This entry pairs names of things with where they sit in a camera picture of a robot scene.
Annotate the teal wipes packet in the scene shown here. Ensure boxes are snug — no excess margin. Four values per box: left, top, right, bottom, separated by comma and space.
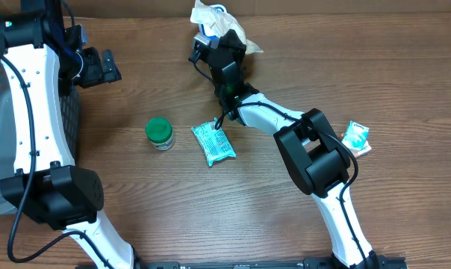
191, 118, 237, 167

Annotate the teal tissue pack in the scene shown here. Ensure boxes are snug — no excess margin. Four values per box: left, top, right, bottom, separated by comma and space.
341, 121, 370, 152

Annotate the clear brown bread bag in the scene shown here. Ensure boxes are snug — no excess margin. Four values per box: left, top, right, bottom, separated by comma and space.
190, 0, 264, 55

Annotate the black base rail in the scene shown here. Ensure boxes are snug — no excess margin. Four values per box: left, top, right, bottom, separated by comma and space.
145, 254, 408, 269

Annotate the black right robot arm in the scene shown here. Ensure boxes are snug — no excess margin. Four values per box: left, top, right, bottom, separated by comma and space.
189, 30, 381, 268

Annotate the white barcode scanner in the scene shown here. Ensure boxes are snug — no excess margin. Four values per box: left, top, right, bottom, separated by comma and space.
199, 4, 228, 39

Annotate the dark grey plastic basket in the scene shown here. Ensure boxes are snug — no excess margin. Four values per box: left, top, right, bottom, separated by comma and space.
0, 13, 81, 215

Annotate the green lid jar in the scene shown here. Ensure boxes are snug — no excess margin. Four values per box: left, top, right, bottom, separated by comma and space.
145, 117, 175, 151

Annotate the orange tissue pack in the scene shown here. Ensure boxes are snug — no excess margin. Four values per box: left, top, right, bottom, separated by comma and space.
339, 132, 372, 158

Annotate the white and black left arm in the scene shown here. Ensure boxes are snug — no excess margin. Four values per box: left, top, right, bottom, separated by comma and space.
0, 0, 143, 268

